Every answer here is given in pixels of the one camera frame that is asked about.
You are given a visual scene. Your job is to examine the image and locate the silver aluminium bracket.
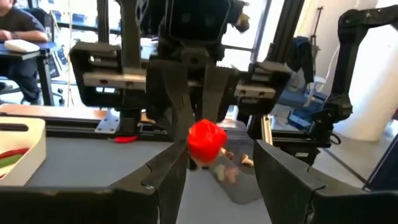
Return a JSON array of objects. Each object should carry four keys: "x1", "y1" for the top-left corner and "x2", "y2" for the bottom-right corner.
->
[{"x1": 260, "y1": 114, "x2": 274, "y2": 146}]

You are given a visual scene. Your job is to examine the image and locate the dark blue jacket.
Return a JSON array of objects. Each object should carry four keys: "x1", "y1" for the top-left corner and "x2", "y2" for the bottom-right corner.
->
[{"x1": 285, "y1": 35, "x2": 315, "y2": 85}]

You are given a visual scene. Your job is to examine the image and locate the blue storage bins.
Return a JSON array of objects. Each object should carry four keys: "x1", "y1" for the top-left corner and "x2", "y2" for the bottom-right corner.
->
[{"x1": 275, "y1": 89, "x2": 329, "y2": 133}]

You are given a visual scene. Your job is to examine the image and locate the black rig post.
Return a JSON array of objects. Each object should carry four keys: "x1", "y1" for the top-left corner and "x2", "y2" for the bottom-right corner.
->
[
  {"x1": 119, "y1": 0, "x2": 143, "y2": 133},
  {"x1": 257, "y1": 0, "x2": 307, "y2": 65}
]

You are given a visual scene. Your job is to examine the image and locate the black office chair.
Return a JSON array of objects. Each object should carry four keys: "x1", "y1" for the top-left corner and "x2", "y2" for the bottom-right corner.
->
[{"x1": 21, "y1": 6, "x2": 67, "y2": 107}]

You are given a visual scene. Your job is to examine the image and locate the blue desk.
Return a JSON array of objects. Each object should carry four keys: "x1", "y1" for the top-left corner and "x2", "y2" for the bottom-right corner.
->
[{"x1": 0, "y1": 41, "x2": 59, "y2": 107}]

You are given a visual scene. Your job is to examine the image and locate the silver corner bracket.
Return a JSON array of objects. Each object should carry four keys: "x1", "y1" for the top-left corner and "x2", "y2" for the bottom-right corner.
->
[{"x1": 94, "y1": 108, "x2": 121, "y2": 135}]

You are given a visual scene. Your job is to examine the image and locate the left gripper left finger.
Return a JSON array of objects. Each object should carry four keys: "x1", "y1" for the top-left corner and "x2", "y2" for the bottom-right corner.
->
[{"x1": 0, "y1": 141, "x2": 189, "y2": 224}]

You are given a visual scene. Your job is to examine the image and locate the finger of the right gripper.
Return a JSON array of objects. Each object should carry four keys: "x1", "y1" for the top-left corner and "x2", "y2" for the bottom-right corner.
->
[
  {"x1": 201, "y1": 67, "x2": 241, "y2": 124},
  {"x1": 146, "y1": 67, "x2": 197, "y2": 144}
]

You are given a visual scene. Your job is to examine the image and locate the dark grey plastic basket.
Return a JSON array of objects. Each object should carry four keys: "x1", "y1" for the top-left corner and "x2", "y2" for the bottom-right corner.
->
[{"x1": 211, "y1": 119, "x2": 264, "y2": 205}]

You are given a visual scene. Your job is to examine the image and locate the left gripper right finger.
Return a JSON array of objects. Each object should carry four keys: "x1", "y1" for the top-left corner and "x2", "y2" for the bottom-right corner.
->
[{"x1": 253, "y1": 139, "x2": 398, "y2": 224}]

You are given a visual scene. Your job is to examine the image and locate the white plastic basket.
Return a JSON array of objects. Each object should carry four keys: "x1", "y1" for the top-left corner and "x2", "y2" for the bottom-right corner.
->
[{"x1": 0, "y1": 116, "x2": 47, "y2": 187}]

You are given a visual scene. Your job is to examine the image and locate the person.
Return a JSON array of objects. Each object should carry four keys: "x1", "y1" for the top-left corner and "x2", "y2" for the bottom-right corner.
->
[{"x1": 0, "y1": 0, "x2": 49, "y2": 106}]

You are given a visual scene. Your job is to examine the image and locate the white object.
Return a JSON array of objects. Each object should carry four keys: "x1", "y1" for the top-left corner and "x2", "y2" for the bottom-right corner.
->
[{"x1": 3, "y1": 39, "x2": 41, "y2": 54}]

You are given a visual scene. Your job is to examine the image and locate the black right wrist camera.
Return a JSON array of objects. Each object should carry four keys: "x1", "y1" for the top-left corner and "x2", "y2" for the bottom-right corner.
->
[{"x1": 164, "y1": 0, "x2": 233, "y2": 42}]

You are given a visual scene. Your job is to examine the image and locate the dark grey box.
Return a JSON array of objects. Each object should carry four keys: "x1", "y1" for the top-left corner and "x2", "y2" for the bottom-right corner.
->
[{"x1": 362, "y1": 133, "x2": 398, "y2": 192}]

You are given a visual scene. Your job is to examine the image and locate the pale white mushroom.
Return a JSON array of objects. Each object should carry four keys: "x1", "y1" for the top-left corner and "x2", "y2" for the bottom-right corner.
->
[{"x1": 213, "y1": 164, "x2": 227, "y2": 183}]

